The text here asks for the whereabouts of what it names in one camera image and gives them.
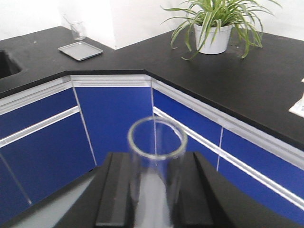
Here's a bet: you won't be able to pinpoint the glass beaker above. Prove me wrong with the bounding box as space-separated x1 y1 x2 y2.
70 20 86 40

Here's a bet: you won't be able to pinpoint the tall clear test tube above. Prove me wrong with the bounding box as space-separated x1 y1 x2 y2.
127 116 188 228

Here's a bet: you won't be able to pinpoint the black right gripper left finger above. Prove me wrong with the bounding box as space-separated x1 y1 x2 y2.
95 152 132 227

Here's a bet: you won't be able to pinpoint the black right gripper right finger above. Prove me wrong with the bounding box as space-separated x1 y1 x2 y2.
175 151 238 226

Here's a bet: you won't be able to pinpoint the white paper sheet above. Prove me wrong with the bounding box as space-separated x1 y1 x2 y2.
288 77 304 117

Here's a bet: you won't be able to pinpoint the black sink basin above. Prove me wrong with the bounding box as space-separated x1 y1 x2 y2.
0 49 22 79

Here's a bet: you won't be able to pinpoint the blue lab cabinets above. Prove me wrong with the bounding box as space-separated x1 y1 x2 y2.
0 75 304 225

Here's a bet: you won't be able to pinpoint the white plant pot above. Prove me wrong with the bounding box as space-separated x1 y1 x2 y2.
194 24 232 55

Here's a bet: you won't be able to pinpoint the silver metal tray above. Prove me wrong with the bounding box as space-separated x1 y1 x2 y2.
58 41 103 61

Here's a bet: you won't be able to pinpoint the glass stirring rod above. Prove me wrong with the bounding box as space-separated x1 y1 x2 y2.
63 14 77 35

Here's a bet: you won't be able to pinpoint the green spider plant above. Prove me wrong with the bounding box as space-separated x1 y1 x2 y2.
165 0 273 60

